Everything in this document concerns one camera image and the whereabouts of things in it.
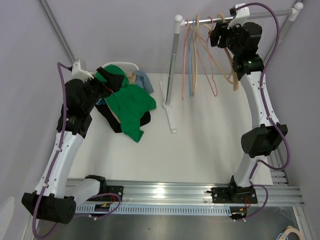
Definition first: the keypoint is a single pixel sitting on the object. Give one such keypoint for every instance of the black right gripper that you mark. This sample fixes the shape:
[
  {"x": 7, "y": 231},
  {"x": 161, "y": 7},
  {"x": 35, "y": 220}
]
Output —
[{"x": 221, "y": 30}]

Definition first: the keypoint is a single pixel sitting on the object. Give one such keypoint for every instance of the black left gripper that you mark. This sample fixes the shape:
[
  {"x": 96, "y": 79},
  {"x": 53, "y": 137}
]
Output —
[{"x": 113, "y": 83}]

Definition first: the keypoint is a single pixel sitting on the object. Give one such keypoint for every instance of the beige t shirt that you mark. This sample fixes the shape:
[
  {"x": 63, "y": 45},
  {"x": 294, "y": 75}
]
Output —
[{"x": 118, "y": 79}]

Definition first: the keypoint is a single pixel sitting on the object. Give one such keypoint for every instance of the green t shirt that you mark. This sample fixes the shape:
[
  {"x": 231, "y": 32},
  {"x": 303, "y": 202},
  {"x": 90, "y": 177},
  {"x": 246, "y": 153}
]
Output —
[{"x": 130, "y": 116}]

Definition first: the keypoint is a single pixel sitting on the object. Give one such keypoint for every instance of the grey blue t shirt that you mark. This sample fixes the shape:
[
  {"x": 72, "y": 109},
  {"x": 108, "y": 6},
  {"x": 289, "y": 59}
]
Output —
[{"x": 138, "y": 93}]

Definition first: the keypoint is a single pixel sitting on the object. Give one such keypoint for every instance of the black t shirt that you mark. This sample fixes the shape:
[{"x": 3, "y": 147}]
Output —
[{"x": 115, "y": 122}]

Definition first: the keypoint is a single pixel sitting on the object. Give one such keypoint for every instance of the light blue wire hanger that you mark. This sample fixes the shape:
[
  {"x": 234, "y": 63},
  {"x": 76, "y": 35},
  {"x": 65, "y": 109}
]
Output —
[{"x": 191, "y": 55}]

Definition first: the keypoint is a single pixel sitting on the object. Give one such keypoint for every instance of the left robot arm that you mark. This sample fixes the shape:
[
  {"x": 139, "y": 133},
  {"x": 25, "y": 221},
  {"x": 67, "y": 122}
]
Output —
[{"x": 49, "y": 200}]

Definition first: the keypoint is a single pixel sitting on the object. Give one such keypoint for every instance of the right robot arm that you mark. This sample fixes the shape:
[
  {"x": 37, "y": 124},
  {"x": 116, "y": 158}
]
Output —
[{"x": 267, "y": 133}]

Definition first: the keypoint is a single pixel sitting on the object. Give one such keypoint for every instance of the beige hanger on floor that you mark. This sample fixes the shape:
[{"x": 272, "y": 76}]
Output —
[{"x": 290, "y": 230}]

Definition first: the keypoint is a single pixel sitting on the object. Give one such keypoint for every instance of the white perforated plastic basket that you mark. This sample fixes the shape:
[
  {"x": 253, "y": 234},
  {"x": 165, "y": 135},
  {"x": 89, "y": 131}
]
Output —
[{"x": 127, "y": 67}]

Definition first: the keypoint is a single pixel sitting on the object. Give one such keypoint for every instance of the silver white clothes rack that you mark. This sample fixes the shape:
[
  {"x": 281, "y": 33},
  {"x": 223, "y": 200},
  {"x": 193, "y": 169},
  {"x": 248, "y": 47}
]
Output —
[{"x": 179, "y": 23}]

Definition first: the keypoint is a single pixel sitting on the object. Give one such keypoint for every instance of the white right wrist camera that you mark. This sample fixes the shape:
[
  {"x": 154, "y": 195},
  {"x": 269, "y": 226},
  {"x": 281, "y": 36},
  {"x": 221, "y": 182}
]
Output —
[{"x": 238, "y": 13}]

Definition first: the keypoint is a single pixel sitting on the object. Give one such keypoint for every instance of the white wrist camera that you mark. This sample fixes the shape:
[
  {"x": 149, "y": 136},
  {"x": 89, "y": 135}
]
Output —
[
  {"x": 238, "y": 13},
  {"x": 80, "y": 72}
]

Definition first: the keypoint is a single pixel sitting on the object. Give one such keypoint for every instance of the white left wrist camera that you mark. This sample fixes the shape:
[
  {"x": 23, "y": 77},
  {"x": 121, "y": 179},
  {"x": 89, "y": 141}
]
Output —
[{"x": 80, "y": 72}]

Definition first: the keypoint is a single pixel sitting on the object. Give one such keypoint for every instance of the grey wall corner profile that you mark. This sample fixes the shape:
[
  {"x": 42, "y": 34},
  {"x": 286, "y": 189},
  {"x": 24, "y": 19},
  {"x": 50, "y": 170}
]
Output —
[{"x": 49, "y": 15}]

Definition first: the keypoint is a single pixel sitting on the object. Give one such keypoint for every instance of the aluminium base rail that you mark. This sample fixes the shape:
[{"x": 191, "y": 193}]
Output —
[{"x": 151, "y": 176}]

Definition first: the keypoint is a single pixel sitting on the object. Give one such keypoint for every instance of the white slotted cable duct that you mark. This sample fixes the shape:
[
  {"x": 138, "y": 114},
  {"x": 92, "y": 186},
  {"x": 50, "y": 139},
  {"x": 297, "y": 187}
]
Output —
[{"x": 141, "y": 209}]

